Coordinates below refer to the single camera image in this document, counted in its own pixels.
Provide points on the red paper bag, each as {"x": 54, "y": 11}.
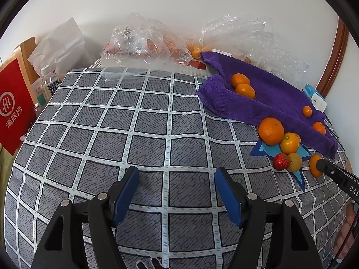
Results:
{"x": 14, "y": 106}

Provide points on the blue and white box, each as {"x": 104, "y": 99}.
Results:
{"x": 315, "y": 96}

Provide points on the wooden chair back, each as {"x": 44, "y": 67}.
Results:
{"x": 26, "y": 53}

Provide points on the pastel blanket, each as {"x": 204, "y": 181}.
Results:
{"x": 4, "y": 159}

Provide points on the purple towel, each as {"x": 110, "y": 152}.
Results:
{"x": 274, "y": 98}

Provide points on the pile of bagged oranges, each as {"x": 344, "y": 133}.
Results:
{"x": 195, "y": 52}

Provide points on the grey checked tablecloth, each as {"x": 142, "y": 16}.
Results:
{"x": 112, "y": 134}

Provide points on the large clear plastic bag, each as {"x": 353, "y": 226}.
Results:
{"x": 238, "y": 30}

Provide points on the small clear plastic bag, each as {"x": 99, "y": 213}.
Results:
{"x": 134, "y": 42}

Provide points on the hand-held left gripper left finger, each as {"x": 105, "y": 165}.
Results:
{"x": 126, "y": 193}

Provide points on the clear water bottle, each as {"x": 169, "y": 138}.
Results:
{"x": 49, "y": 82}

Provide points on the red strawberry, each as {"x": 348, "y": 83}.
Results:
{"x": 280, "y": 161}

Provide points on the orange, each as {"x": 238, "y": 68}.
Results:
{"x": 319, "y": 127}
{"x": 314, "y": 165}
{"x": 290, "y": 143}
{"x": 271, "y": 131}
{"x": 307, "y": 111}
{"x": 245, "y": 90}
{"x": 240, "y": 80}

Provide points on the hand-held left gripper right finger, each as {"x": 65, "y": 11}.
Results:
{"x": 228, "y": 199}

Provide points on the small green-yellow fruit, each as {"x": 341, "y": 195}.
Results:
{"x": 294, "y": 162}

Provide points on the red packet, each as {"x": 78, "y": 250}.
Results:
{"x": 198, "y": 64}

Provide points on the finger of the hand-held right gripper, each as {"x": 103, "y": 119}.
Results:
{"x": 331, "y": 171}

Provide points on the white plastic bag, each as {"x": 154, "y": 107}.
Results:
{"x": 60, "y": 47}

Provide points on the brown wooden door frame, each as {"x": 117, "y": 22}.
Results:
{"x": 333, "y": 58}

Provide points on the person's right hand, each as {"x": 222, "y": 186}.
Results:
{"x": 347, "y": 229}

